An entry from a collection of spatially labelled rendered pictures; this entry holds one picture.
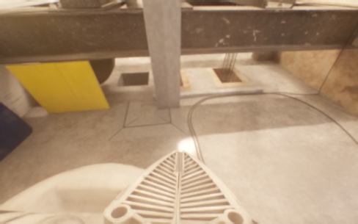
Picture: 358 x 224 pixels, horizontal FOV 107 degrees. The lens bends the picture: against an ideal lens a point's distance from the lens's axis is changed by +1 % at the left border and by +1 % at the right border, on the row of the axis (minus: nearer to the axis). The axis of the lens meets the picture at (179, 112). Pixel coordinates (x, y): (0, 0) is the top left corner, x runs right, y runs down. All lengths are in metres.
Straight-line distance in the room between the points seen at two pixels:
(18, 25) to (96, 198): 1.07
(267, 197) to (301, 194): 0.18
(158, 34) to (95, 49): 0.47
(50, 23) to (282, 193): 1.56
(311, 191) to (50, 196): 1.09
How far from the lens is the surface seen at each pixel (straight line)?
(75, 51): 1.17
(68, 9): 1.04
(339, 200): 1.11
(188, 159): 0.16
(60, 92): 1.31
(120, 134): 1.02
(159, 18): 0.84
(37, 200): 0.54
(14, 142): 1.36
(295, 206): 0.95
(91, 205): 0.53
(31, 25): 1.24
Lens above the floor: 0.76
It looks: 43 degrees down
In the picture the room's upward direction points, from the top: straight up
